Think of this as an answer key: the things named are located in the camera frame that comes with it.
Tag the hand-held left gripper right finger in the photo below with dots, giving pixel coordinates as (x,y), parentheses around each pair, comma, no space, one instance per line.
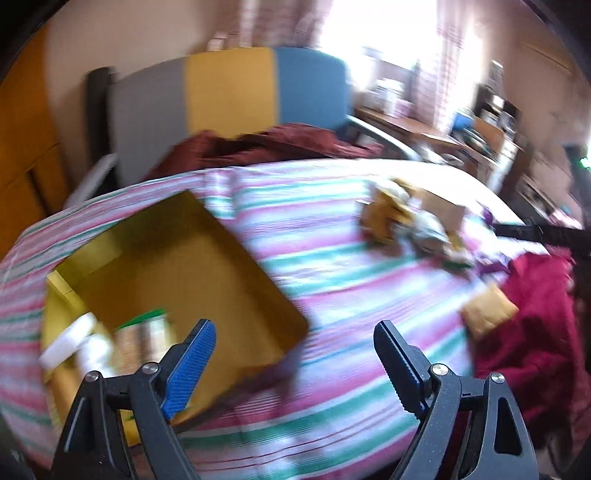
(406,374)

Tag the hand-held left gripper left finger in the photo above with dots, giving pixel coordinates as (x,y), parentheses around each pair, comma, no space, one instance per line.
(190,369)

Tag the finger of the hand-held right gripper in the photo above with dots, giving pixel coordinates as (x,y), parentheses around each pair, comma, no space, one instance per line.
(545,233)

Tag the green tea box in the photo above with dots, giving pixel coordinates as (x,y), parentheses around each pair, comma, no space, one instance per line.
(145,325)

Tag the gold-lined cardboard box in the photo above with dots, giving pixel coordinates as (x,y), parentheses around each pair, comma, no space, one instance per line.
(184,272)

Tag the cracker packet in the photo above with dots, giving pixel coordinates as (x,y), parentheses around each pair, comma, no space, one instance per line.
(436,240)

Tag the purple snack packet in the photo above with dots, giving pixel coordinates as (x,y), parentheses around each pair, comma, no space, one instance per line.
(493,267)

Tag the yellow snack packet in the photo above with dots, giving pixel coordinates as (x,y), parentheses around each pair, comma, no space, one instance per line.
(489,310)

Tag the cluttered storage shelf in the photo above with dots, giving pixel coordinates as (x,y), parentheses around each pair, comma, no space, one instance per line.
(501,120)

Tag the large cardboard box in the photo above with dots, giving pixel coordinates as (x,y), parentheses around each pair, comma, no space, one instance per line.
(488,134)

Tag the small brown cardboard box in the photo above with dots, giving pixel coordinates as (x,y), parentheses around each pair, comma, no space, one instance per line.
(443,210)

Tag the striped bed sheet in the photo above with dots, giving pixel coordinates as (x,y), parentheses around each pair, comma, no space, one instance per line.
(332,295)

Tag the crimson red cloth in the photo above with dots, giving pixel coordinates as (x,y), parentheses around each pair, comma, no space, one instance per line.
(531,341)

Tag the white flat strip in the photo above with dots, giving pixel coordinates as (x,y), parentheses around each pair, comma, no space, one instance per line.
(68,344)

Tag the wooden desk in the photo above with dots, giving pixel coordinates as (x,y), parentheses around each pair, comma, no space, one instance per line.
(406,127)

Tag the checked curtain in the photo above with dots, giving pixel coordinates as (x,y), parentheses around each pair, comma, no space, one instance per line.
(436,69)

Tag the dark maroon jacket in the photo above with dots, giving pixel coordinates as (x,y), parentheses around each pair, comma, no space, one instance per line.
(277,143)

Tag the wooden wardrobe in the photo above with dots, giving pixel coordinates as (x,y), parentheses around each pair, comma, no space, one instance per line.
(27,161)

